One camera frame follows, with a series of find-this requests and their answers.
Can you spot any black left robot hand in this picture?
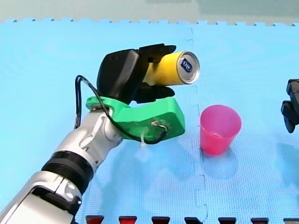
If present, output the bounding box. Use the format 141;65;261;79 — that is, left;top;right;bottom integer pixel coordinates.
96;43;177;105

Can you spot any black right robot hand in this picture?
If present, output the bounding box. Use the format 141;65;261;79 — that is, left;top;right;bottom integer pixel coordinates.
280;78;299;134

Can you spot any yellow drink can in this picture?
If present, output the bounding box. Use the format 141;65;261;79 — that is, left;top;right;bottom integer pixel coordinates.
142;51;201;87

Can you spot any pink plastic cup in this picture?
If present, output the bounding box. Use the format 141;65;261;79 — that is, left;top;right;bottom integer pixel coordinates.
200;105;242;156

